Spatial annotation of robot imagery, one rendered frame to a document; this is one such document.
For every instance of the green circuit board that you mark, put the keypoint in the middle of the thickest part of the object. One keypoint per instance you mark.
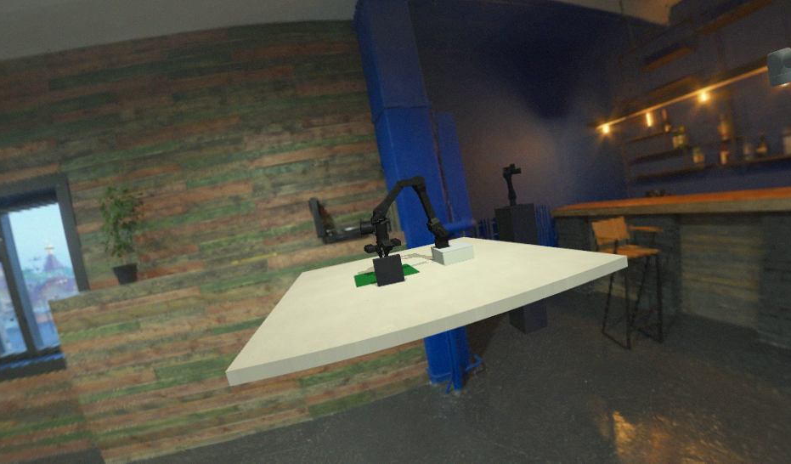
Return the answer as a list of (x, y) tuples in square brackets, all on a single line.
[(370, 278)]

